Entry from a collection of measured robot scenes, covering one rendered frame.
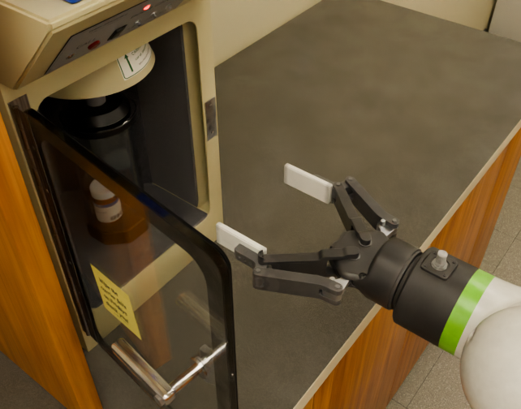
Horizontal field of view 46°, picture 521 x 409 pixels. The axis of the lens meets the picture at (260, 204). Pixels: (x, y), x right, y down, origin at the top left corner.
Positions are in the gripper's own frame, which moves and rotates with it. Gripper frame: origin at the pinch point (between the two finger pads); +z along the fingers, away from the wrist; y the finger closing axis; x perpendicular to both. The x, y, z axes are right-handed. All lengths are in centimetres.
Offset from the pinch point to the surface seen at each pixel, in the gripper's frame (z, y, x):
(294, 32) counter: 54, -85, 29
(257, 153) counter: 29, -36, 29
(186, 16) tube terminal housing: 19.2, -9.4, -15.3
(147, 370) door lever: -4.7, 24.4, 1.6
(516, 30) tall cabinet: 44, -293, 109
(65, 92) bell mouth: 24.9, 7.1, -10.1
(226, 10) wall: 62, -67, 18
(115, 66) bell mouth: 21.8, 1.2, -12.1
